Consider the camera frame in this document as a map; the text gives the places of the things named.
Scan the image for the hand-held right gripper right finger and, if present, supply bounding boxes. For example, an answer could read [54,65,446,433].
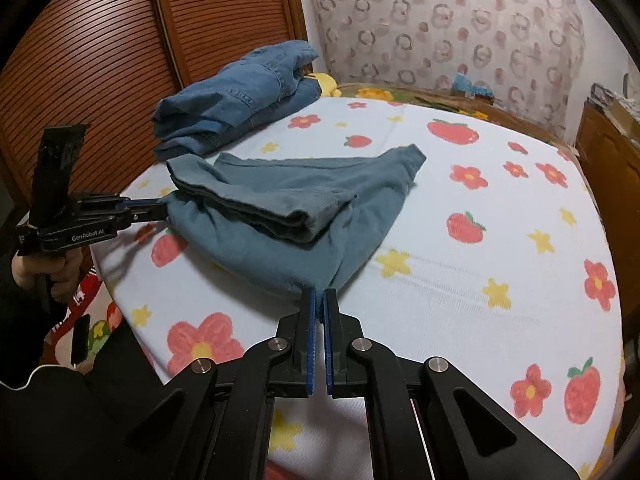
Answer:
[324,287,581,480]

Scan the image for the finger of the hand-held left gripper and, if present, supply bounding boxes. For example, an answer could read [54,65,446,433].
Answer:
[117,209,170,227]
[117,196,168,211]

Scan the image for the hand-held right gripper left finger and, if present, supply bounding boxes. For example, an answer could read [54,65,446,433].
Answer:
[125,287,321,480]

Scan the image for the teal shorts pants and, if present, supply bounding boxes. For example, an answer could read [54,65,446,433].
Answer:
[165,144,427,302]

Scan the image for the person's left hand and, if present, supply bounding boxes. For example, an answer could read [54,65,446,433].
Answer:
[12,246,86,304]

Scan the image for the red printed cloth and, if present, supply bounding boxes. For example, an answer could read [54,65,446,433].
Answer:
[42,260,127,367]

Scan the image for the blue denim jeans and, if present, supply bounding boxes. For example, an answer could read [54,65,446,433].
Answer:
[151,40,321,162]

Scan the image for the wooden louvred wardrobe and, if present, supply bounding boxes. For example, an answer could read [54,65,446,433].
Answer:
[0,0,308,211]

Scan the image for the flower and strawberry bed sheet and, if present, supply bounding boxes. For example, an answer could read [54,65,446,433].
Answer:
[95,95,626,480]

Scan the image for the person's dark clothing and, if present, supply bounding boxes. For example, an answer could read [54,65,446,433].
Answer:
[0,280,228,480]

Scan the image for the yellow plush toy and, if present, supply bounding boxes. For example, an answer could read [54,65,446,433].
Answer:
[305,71,343,99]

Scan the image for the floral blanket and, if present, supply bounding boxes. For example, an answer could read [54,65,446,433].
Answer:
[335,82,576,147]

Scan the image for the small cardboard box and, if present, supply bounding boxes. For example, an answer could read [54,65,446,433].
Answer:
[462,85,497,105]

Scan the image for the small blue toy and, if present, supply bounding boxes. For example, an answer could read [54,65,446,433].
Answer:
[452,74,493,97]

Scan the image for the wooden sideboard cabinet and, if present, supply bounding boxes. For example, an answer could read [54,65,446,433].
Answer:
[575,99,640,198]

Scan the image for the circle patterned curtain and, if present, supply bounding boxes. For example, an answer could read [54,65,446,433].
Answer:
[305,0,587,138]

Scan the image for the open cardboard box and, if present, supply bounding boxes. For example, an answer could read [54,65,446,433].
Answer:
[607,95,640,127]

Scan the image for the white cable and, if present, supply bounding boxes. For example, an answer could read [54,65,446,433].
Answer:
[0,362,77,392]

